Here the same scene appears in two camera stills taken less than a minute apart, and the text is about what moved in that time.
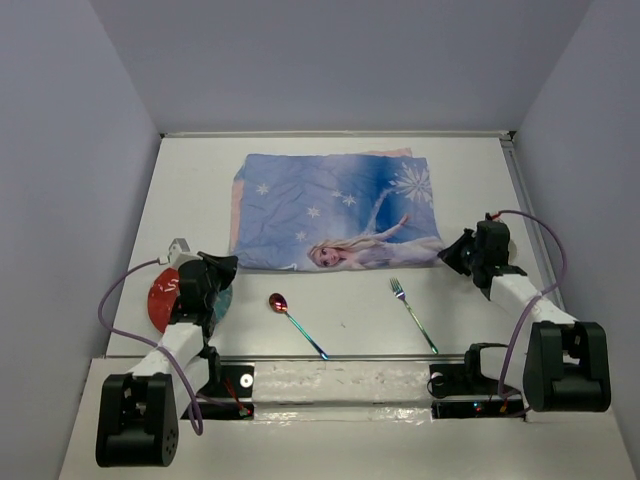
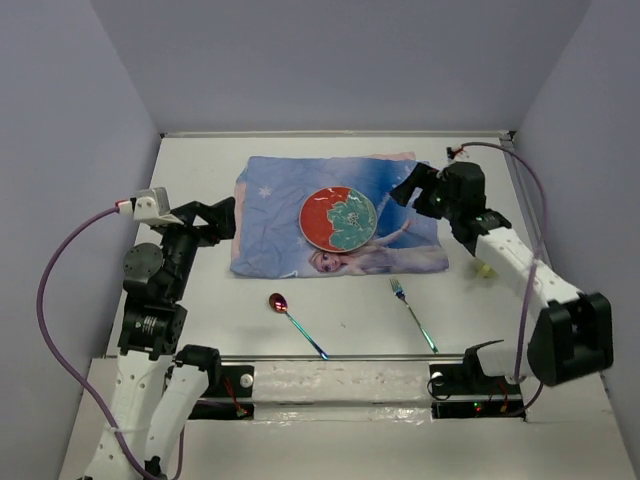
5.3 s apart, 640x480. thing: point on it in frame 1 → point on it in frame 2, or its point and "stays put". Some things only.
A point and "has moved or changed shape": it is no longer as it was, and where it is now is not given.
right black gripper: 450,254 → 424,176
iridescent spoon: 279,304 stays put
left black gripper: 224,266 → 221,216
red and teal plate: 164,295 has moved or changed shape
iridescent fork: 400,293 stays put
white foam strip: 341,381 stays put
